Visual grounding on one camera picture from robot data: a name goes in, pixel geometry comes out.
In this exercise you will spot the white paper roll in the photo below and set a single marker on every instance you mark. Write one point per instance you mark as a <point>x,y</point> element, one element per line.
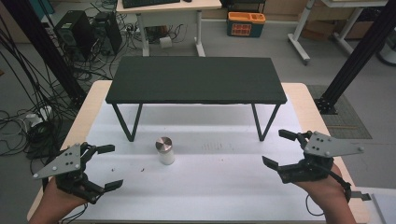
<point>166,42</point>

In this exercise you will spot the orange and teal toolbox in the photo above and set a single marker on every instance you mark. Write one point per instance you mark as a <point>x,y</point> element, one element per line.
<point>246,26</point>

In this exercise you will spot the person's right hand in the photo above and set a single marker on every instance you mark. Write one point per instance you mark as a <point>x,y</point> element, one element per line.
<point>330,191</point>

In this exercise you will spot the white jar with metal lid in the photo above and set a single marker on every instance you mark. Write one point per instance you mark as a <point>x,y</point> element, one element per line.
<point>165,152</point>

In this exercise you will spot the grey floor mat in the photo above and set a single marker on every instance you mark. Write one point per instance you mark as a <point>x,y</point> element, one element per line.
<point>345,115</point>

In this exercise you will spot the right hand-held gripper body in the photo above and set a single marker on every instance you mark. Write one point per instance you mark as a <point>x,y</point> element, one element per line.
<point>330,145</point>

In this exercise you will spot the large black computer tower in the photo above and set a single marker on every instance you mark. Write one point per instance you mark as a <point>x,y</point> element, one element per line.
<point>74,34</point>

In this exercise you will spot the white desk frame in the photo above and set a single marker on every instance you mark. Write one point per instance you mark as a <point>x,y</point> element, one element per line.
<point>300,34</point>

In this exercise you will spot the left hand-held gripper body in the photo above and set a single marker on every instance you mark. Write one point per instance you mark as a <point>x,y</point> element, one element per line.
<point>67,161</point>

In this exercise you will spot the white table mat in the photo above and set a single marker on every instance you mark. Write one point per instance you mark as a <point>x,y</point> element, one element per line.
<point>199,186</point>

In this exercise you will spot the brown cardboard box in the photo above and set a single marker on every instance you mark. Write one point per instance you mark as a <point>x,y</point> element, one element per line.
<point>358,29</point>

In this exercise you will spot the light wooden table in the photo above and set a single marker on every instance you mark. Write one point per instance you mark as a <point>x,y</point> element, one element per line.
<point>93,99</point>

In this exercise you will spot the black shelf with metal legs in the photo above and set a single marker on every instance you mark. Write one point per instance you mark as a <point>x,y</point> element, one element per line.
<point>196,79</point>

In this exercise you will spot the wooden desk with white legs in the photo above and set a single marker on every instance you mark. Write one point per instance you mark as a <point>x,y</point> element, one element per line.
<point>169,5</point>

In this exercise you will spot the black aluminium frame post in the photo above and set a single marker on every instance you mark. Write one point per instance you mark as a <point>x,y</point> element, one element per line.
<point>358,59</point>
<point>46,53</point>

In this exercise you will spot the white board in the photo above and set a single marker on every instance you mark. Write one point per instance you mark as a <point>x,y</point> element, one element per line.
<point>381,207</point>

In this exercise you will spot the slim black computer tower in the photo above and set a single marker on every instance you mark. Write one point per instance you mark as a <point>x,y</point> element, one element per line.
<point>109,31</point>

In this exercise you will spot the white power strip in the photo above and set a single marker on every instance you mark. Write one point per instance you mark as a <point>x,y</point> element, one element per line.
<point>39,116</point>

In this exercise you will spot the person's left hand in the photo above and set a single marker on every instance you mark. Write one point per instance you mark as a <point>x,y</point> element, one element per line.
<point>54,202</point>

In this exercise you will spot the black keyboard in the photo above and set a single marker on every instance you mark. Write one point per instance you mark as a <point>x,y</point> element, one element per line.
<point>151,3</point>

